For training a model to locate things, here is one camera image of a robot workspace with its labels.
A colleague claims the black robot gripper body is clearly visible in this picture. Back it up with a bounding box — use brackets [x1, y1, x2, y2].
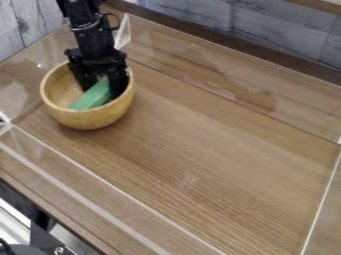
[56, 0, 127, 72]

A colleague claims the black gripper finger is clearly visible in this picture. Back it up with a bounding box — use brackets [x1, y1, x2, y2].
[107, 66, 130, 99]
[71, 66, 98, 92]

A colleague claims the green rectangular block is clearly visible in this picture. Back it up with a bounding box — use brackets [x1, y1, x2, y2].
[68, 77, 111, 110]

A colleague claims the wooden bowl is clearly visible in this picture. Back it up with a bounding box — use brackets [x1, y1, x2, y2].
[40, 62, 135, 130]

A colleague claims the clear acrylic corner bracket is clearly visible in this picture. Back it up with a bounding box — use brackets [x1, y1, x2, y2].
[114, 14, 133, 50]

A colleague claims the clear acrylic barrier wall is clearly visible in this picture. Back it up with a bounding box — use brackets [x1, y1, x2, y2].
[0, 18, 341, 255]

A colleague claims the black metal bracket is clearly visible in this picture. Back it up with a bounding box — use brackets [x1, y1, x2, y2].
[30, 222, 79, 255]

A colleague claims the black cable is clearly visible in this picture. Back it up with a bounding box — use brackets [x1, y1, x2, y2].
[0, 237, 18, 255]

